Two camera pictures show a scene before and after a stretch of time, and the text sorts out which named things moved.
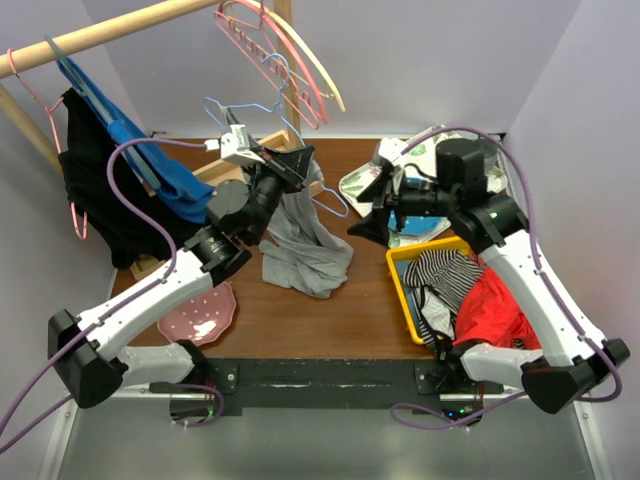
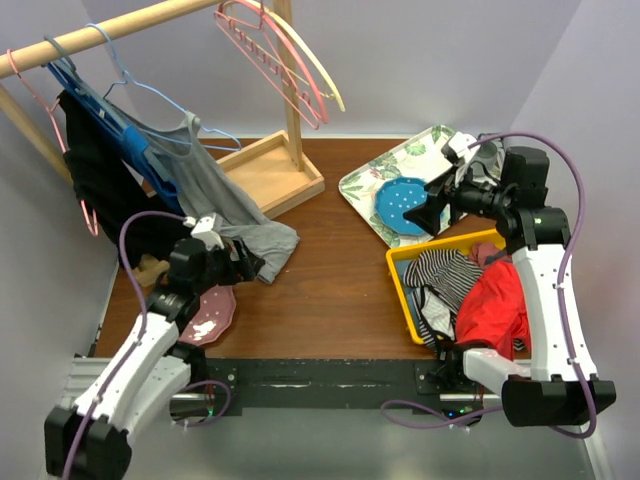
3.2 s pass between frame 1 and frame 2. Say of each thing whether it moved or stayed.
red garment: stayed
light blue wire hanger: moved
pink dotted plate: stayed
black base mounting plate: stayed
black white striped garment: stayed
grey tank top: moved
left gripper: moved
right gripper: moved
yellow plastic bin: stayed
